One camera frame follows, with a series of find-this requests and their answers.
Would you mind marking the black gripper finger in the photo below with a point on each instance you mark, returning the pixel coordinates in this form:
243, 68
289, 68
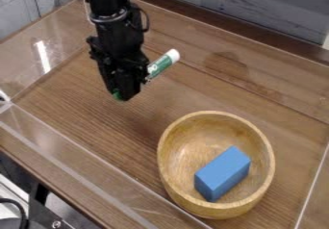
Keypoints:
130, 78
107, 69

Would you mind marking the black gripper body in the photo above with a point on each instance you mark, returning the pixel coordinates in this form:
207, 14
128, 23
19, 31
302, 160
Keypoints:
119, 37

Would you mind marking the green dry erase marker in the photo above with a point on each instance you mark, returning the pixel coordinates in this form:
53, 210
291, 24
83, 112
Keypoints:
158, 66

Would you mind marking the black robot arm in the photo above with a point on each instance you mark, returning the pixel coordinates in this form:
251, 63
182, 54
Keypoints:
109, 6

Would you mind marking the brown wooden bowl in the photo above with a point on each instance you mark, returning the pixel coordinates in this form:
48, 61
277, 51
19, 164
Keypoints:
190, 143

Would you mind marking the blue rectangular block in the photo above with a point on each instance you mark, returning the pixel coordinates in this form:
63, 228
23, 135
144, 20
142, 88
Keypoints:
222, 173

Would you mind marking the clear acrylic tray wall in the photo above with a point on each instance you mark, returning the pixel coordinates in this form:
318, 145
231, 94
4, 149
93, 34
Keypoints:
114, 200

